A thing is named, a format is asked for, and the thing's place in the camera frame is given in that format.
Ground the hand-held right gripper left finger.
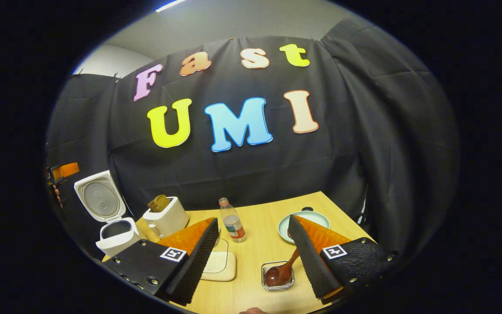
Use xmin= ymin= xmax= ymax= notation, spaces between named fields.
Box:
xmin=103 ymin=217 xmax=219 ymax=306

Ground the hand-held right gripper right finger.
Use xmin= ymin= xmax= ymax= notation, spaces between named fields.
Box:
xmin=287 ymin=215 xmax=397 ymax=305

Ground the cream rice container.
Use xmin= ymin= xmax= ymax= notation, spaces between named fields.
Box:
xmin=201 ymin=238 xmax=237 ymax=282

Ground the brown wooden spoon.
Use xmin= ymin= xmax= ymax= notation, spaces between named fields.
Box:
xmin=265 ymin=249 xmax=300 ymax=287

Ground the white rice cooker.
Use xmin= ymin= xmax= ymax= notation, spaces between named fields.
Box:
xmin=74 ymin=170 xmax=147 ymax=258

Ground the pale green plate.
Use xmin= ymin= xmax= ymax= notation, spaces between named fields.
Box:
xmin=278 ymin=211 xmax=330 ymax=244

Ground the white toaster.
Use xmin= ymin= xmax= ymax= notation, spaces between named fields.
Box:
xmin=142 ymin=196 xmax=190 ymax=238

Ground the clear plastic water bottle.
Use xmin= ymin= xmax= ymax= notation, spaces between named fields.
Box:
xmin=218 ymin=197 xmax=247 ymax=243

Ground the brown toast slice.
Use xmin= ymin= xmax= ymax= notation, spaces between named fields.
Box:
xmin=147 ymin=195 xmax=171 ymax=213

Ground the black backdrop cloth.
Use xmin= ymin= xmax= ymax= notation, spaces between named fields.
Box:
xmin=46 ymin=17 xmax=460 ymax=262

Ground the ceiling light panel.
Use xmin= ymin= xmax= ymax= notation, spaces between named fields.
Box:
xmin=155 ymin=0 xmax=188 ymax=13

